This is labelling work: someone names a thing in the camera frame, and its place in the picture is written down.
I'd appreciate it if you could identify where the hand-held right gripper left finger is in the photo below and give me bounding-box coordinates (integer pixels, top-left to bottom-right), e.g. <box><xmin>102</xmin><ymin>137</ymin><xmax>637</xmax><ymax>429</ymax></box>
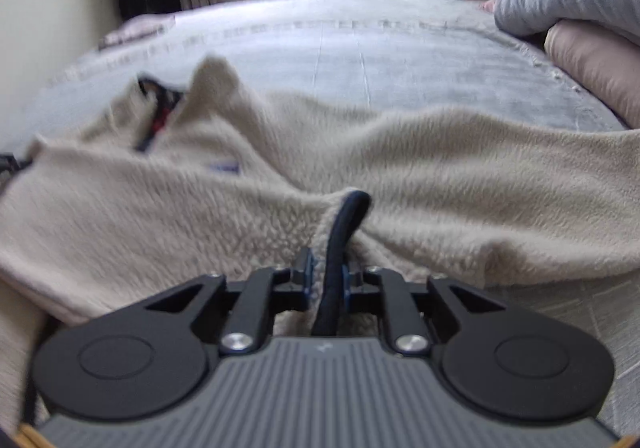
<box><xmin>145</xmin><ymin>248</ymin><xmax>317</xmax><ymax>354</ymax></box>

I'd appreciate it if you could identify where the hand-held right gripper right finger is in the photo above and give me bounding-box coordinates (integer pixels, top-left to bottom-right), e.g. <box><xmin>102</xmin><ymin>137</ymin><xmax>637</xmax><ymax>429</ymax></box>
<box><xmin>341</xmin><ymin>265</ymin><xmax>493</xmax><ymax>357</ymax></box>

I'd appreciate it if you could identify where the cream fleece jacket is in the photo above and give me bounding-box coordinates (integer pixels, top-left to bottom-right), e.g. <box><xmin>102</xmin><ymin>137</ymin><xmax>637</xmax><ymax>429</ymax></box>
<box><xmin>0</xmin><ymin>56</ymin><xmax>640</xmax><ymax>329</ymax></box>

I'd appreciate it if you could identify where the beige pillow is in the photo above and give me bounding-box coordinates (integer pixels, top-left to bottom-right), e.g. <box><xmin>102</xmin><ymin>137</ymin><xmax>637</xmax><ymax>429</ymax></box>
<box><xmin>544</xmin><ymin>21</ymin><xmax>640</xmax><ymax>129</ymax></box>

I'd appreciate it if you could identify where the grey bed blanket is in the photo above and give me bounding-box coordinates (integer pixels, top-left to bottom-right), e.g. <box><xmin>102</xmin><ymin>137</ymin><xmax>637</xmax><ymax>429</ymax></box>
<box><xmin>0</xmin><ymin>0</ymin><xmax>640</xmax><ymax>448</ymax></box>

